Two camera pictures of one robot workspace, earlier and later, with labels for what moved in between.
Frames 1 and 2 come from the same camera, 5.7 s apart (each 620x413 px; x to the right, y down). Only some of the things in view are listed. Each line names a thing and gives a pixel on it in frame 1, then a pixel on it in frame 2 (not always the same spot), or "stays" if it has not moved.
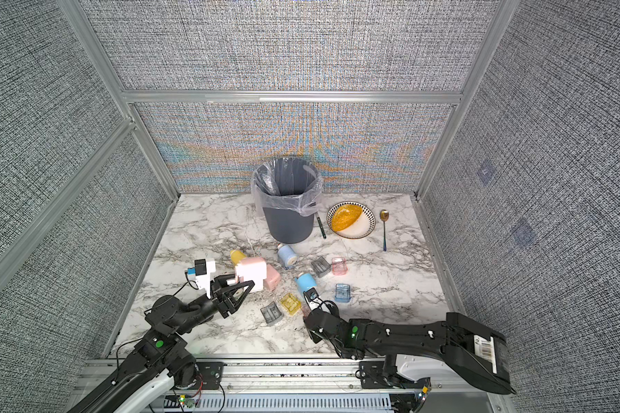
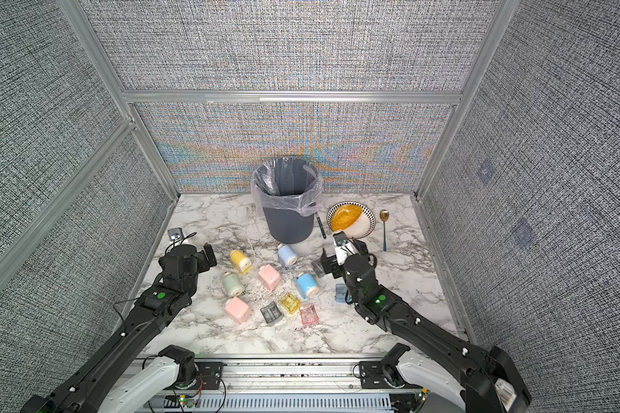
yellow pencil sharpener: x=237 y=255 stays
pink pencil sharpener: x=251 y=269 → x=237 y=310
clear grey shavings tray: x=271 y=313 stays
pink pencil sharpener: x=272 y=279 stays
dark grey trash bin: x=287 y=190 stays
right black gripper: x=313 y=336 → x=332 y=266
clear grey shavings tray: x=320 y=266 stays
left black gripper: x=223 y=300 → x=204 y=263
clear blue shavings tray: x=342 y=292 stays
